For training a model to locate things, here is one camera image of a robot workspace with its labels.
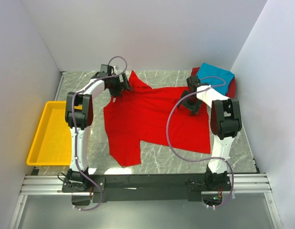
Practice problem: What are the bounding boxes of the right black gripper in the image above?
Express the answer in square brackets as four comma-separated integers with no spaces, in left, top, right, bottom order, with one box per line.
[177,90,203,116]

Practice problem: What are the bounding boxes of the bright red t-shirt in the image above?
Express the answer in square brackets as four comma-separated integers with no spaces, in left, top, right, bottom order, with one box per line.
[104,71,211,167]

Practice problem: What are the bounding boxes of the folded dark red t-shirt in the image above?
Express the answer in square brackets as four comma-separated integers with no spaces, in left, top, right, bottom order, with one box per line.
[191,67,236,98]

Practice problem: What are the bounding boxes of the aluminium extrusion rail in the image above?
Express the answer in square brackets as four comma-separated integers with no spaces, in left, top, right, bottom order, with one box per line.
[20,174,272,195]

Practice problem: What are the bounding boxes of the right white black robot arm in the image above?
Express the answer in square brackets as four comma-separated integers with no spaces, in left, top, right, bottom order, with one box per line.
[180,76,242,190]

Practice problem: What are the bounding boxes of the yellow plastic tray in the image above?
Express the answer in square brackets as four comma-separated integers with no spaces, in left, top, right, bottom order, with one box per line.
[26,101,72,166]

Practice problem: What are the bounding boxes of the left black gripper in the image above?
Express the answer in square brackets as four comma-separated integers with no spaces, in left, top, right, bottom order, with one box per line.
[108,73,133,97]

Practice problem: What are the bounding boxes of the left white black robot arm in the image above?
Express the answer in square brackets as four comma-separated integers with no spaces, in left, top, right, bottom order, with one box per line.
[64,64,132,192]

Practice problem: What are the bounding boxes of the folded blue t-shirt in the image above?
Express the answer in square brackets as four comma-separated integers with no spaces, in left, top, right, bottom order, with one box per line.
[196,63,235,95]

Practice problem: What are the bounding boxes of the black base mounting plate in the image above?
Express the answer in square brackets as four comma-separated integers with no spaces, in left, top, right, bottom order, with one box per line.
[62,173,232,206]

